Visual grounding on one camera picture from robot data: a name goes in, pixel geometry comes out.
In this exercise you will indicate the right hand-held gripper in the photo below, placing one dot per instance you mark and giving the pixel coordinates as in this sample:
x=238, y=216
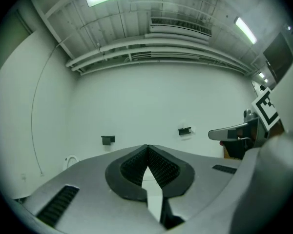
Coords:
x=266, y=111

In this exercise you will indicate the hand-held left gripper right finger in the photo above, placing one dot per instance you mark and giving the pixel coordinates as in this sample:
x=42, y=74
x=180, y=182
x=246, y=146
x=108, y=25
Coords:
x=200, y=177

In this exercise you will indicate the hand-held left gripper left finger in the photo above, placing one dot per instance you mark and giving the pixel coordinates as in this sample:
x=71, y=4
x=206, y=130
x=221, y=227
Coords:
x=88, y=179

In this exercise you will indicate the dark brown panel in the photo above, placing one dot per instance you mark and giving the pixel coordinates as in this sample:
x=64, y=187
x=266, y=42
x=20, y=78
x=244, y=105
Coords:
x=279, y=57

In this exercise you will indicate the short ceiling light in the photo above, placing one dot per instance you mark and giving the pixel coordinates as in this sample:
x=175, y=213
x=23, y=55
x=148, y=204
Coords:
x=245, y=30

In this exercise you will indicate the white ceiling air conditioner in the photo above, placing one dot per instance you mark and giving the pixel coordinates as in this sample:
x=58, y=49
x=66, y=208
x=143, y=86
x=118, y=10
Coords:
x=180, y=27

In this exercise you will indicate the bundle of white ceiling pipes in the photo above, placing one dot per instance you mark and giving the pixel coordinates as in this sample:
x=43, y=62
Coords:
x=127, y=48

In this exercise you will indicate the white rounded wall toilet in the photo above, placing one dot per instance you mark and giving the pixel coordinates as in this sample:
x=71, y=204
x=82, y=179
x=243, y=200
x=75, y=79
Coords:
x=72, y=162

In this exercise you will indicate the black wall-mounted holder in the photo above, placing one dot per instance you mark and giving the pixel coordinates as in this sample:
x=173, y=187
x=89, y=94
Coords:
x=108, y=140
x=184, y=131

